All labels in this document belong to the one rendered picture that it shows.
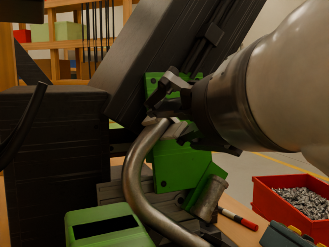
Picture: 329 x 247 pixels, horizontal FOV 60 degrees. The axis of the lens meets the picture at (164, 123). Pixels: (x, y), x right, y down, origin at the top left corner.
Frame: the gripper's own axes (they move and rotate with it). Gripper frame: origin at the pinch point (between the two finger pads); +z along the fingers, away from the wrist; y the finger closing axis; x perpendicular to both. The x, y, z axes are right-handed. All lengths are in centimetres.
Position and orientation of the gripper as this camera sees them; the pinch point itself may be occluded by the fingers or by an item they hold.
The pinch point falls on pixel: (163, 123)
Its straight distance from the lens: 44.8
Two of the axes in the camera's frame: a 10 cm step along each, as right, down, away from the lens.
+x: -5.8, 7.5, -3.1
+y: -7.2, -6.5, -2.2
